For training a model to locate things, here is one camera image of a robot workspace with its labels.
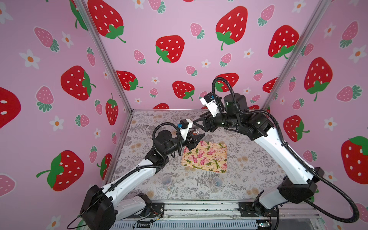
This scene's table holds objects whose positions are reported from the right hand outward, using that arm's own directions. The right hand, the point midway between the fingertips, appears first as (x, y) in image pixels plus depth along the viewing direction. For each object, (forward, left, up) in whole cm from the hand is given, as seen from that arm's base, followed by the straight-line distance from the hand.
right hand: (195, 121), depth 61 cm
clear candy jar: (-14, +16, -40) cm, 45 cm away
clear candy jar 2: (-13, -14, -39) cm, 44 cm away
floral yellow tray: (+5, -9, -40) cm, 41 cm away
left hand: (0, -3, -8) cm, 8 cm away
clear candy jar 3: (-1, -2, -7) cm, 7 cm away
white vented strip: (-34, 0, -41) cm, 53 cm away
